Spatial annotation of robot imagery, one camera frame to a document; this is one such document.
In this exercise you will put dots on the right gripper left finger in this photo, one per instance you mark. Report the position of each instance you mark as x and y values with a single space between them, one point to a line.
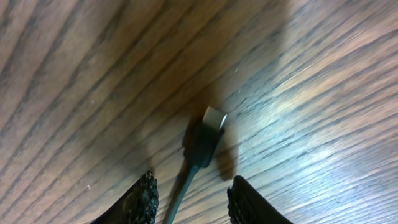
137 206

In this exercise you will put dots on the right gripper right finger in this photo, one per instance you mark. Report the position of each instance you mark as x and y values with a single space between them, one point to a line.
247 206

